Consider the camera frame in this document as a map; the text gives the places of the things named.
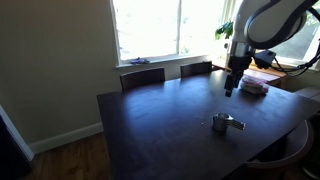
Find clear plastic food bag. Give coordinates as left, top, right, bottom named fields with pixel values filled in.
left=240, top=74, right=270, bottom=96

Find dark wooden chair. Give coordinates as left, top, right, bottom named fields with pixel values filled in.
left=119, top=67, right=166, bottom=92
left=180, top=61, right=213, bottom=79
left=246, top=119, right=316, bottom=180

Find white door frame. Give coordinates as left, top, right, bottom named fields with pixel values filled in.
left=0, top=104, right=35, bottom=163

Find green potted plant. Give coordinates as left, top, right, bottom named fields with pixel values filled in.
left=214, top=20, right=235, bottom=40

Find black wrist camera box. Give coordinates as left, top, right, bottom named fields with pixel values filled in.
left=254, top=49, right=277, bottom=69

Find white framed window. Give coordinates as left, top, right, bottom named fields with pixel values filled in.
left=266, top=9, right=320, bottom=71
left=109, top=0, right=234, bottom=66

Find wooden side bench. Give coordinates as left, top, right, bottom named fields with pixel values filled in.
left=213, top=63, right=285, bottom=88

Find purple object on sill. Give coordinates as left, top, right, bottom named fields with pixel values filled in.
left=130, top=57, right=150, bottom=65

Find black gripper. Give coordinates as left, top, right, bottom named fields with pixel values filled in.
left=224, top=55, right=254, bottom=98

